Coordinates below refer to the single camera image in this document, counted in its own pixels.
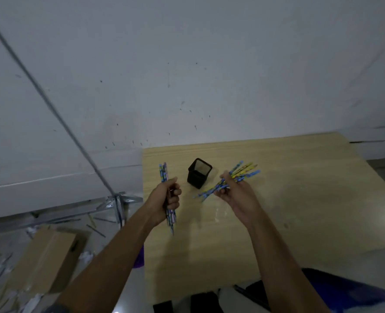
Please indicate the scattered white paper scraps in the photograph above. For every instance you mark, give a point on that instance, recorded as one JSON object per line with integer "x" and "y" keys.
{"x": 3, "y": 290}

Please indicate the black square pen holder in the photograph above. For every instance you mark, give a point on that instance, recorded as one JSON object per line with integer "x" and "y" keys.
{"x": 197, "y": 177}

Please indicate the brown cardboard box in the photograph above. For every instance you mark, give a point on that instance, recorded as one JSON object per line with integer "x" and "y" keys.
{"x": 45, "y": 257}

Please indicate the thin grey metal pole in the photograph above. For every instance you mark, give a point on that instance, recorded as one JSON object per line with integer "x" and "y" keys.
{"x": 52, "y": 109}

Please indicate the person's right forearm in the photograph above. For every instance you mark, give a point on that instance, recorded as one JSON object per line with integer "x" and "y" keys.
{"x": 280, "y": 267}

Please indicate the person's left thumb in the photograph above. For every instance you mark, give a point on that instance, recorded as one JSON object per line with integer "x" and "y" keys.
{"x": 171, "y": 183}

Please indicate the purple plastic object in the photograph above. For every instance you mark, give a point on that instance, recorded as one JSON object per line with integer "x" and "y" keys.
{"x": 139, "y": 259}

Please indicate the grey metal floor frame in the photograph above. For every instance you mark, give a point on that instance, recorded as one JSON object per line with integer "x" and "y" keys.
{"x": 65, "y": 211}

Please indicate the small bundle of patterned pencils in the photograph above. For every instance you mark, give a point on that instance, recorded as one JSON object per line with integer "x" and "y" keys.
{"x": 163, "y": 171}

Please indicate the blue plastic chair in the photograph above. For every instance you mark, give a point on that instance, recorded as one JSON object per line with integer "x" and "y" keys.
{"x": 342, "y": 293}

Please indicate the person's left hand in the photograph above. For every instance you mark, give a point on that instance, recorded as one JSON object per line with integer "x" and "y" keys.
{"x": 158, "y": 205}

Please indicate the large bunch of patterned pencils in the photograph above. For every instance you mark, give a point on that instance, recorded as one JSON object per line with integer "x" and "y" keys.
{"x": 244, "y": 171}

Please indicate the person's left forearm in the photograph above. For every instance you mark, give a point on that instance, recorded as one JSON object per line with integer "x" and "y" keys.
{"x": 111, "y": 264}

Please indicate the person's right thumb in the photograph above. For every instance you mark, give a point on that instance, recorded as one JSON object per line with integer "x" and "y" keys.
{"x": 226, "y": 177}

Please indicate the person's right hand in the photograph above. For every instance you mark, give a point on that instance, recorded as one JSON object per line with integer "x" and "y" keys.
{"x": 241, "y": 198}

